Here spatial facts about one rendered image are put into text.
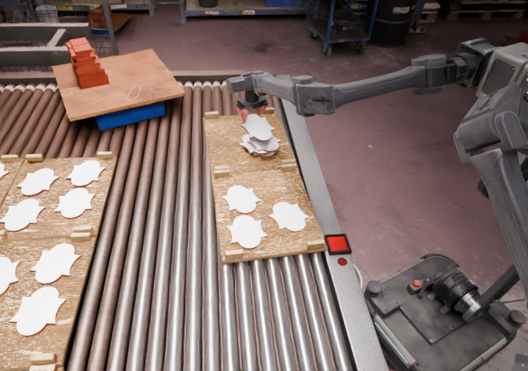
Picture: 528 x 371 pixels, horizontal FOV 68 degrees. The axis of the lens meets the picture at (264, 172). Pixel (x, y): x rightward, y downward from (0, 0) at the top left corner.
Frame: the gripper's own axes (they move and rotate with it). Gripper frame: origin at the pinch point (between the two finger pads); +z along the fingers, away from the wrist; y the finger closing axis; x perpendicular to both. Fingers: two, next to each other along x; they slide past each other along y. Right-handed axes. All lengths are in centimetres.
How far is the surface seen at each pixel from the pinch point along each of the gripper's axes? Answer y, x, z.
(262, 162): 3.6, 13.8, 12.4
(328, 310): 25, 78, 15
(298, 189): 1.6, 34.4, 12.6
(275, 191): 9.5, 30.4, 12.5
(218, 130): 7.6, -14.6, 12.1
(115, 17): -61, -385, 91
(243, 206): 24.2, 31.1, 11.6
